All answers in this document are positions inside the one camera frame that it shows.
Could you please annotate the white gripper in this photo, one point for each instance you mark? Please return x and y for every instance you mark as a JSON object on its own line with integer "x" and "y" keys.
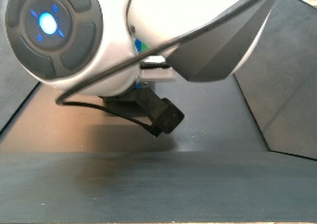
{"x": 156, "y": 70}

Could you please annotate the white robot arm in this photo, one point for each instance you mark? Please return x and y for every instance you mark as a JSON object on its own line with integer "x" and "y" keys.
{"x": 68, "y": 40}

